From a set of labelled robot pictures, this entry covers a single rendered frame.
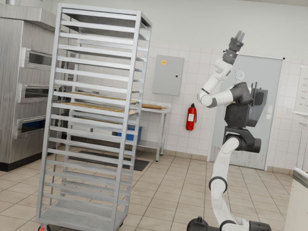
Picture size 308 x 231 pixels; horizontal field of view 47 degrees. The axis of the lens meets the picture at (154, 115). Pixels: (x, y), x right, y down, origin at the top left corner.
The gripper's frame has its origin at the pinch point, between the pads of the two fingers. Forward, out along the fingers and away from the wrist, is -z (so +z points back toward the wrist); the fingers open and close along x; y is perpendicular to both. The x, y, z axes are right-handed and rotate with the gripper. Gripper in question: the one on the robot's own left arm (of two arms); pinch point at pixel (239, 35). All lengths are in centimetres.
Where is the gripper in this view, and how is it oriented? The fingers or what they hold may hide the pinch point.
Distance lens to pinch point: 248.2
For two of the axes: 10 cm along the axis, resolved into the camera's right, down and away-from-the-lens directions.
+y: 8.9, 2.2, 3.9
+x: -2.5, -4.9, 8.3
